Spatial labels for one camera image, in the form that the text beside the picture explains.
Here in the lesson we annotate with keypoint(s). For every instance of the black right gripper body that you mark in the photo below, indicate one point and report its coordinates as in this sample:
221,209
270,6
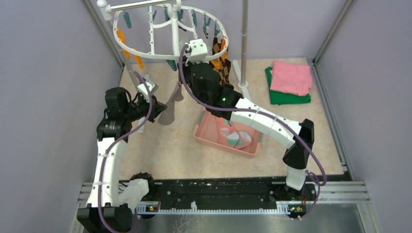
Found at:
186,71

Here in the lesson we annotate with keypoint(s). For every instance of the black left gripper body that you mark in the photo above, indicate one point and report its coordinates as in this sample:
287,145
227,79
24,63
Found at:
140,108

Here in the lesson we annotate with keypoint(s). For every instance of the grey sock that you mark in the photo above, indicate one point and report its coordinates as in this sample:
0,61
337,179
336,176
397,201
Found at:
167,117

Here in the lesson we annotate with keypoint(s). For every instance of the brown argyle sock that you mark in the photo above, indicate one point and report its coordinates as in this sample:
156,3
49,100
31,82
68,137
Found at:
222,67
219,45

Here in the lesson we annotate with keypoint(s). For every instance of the pink striped sock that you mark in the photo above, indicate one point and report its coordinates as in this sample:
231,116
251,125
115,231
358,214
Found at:
230,136

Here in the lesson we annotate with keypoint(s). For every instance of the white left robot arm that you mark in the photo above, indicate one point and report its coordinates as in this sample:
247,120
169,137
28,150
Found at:
109,208

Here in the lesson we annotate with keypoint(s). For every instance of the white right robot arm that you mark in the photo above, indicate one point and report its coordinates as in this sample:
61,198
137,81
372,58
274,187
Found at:
201,82

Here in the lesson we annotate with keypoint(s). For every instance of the white oval clip hanger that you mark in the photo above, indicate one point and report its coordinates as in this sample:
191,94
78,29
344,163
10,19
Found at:
170,25

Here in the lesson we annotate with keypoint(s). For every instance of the green folded cloth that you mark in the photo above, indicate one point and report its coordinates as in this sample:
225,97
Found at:
279,98

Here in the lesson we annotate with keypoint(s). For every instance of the pink folded cloth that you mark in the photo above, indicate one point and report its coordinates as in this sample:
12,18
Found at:
291,78

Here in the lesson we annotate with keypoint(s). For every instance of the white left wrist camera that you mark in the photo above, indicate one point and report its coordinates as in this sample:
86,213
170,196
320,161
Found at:
147,89

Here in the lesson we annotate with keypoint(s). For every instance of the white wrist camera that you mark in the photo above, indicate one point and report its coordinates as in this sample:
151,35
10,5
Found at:
197,51
147,89

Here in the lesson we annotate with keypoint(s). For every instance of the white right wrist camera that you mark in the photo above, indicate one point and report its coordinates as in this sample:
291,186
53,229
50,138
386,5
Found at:
197,51

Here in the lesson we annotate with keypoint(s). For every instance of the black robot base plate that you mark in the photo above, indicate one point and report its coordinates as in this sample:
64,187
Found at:
261,193

